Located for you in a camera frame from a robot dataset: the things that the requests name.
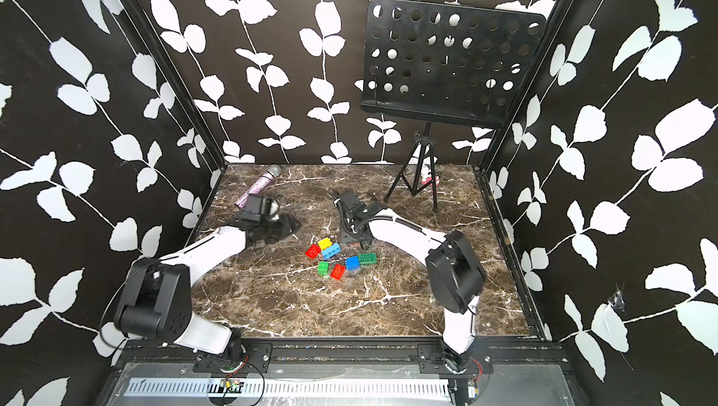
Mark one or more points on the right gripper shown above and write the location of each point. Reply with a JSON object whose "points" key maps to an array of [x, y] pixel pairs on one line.
{"points": [[348, 215]]}

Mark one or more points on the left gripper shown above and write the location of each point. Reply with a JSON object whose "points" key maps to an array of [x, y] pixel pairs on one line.
{"points": [[288, 224]]}

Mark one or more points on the dark green long lego brick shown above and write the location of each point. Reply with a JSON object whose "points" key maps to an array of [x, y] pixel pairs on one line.
{"points": [[368, 259]]}

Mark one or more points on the bright green square lego brick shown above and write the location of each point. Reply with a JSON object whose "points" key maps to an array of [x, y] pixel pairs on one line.
{"points": [[323, 268]]}

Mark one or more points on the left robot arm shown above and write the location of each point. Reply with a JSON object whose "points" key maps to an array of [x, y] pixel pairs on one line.
{"points": [[156, 299]]}

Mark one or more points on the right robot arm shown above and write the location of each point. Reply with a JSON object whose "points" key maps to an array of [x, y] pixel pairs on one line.
{"points": [[455, 273]]}

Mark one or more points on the light blue long lego brick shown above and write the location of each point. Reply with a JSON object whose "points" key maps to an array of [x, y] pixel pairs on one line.
{"points": [[332, 250]]}

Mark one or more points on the yellow lego brick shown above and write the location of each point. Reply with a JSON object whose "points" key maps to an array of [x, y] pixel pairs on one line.
{"points": [[324, 243]]}

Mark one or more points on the blue square lego brick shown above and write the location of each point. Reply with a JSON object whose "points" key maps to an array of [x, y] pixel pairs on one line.
{"points": [[352, 264]]}

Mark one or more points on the red lego brick far left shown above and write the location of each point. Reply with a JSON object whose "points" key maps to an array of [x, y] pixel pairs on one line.
{"points": [[314, 251]]}

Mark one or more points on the purple glitter microphone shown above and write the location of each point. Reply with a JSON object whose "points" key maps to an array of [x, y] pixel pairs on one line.
{"points": [[264, 181]]}

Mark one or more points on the pink object behind stand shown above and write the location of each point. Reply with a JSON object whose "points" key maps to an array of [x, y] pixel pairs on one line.
{"points": [[429, 180]]}

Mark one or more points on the black perforated music stand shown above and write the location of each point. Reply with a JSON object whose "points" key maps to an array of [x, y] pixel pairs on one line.
{"points": [[445, 64]]}

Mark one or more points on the white slotted cable duct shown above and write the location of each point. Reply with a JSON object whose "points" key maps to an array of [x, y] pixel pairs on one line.
{"points": [[215, 388]]}

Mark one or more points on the black mounting rail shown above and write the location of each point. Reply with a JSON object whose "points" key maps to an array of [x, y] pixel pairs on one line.
{"points": [[426, 353]]}

